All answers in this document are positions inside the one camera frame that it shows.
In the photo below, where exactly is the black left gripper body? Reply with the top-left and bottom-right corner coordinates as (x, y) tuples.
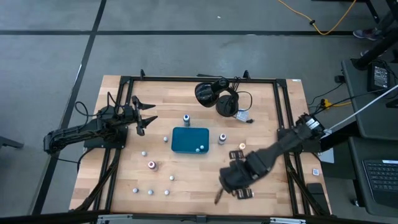
(119, 102), (146, 137)

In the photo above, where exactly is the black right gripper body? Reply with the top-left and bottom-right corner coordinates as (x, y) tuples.
(219, 149), (274, 200)

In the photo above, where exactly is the teal plastic bin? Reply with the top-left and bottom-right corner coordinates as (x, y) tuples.
(171, 126), (210, 154)

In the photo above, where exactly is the black desk lamp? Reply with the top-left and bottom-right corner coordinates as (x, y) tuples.
(194, 77), (240, 118)

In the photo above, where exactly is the flat black device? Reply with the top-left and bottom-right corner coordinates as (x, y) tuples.
(306, 182), (330, 215)

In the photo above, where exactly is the white paper sheet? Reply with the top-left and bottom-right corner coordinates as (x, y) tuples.
(317, 148), (335, 164)

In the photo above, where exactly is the grey furniture leg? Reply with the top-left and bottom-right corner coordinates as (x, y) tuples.
(0, 136), (24, 150)

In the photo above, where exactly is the black side desk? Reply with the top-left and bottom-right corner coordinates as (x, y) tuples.
(340, 57), (398, 218)

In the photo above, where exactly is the laptop keyboard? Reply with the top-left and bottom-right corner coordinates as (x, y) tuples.
(362, 159), (398, 210)

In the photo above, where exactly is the black power adapter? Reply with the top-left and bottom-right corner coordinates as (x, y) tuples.
(368, 62), (391, 93)

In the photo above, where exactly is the black desk leg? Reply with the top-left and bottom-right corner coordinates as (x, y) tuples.
(351, 0), (398, 71)

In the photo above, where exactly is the person's shoe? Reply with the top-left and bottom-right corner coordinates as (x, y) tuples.
(353, 28), (382, 41)

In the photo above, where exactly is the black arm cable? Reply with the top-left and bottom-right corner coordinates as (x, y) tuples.
(74, 91), (125, 119)

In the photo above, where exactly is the black lamp power cord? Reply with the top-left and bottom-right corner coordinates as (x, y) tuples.
(231, 77), (255, 124)

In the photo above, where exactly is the black aluminium table frame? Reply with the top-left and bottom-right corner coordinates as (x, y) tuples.
(70, 68), (332, 224)

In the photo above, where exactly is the yellow plug cable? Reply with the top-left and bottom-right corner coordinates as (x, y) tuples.
(322, 98), (352, 108)

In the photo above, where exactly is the black power cable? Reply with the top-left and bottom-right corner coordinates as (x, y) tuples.
(307, 74), (386, 116)

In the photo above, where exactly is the white cable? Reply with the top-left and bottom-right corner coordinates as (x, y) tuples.
(323, 83), (398, 136)

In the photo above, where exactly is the yellow extension cable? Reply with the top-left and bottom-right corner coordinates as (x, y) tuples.
(277, 0), (358, 35)

